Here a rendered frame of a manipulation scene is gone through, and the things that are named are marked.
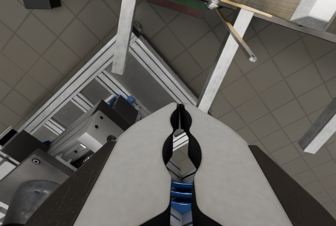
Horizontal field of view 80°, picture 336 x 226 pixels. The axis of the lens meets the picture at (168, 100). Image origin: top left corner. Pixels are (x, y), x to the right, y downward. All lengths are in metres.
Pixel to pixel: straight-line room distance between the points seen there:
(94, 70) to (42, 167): 0.84
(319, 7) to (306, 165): 2.13
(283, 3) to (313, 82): 1.54
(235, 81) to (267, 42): 0.32
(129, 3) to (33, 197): 0.47
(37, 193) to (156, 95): 0.90
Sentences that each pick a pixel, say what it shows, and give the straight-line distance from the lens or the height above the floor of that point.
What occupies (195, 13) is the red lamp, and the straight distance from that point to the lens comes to 0.63.
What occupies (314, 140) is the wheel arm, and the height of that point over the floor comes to 0.96.
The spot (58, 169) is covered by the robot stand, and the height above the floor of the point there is 1.04.
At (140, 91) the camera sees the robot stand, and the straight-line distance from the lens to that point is 1.29.
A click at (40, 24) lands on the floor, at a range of 1.60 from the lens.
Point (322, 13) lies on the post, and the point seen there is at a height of 1.15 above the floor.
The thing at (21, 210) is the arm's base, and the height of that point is 1.10.
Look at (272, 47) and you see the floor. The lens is 1.51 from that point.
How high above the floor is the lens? 1.32
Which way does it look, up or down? 59 degrees down
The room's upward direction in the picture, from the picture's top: 176 degrees counter-clockwise
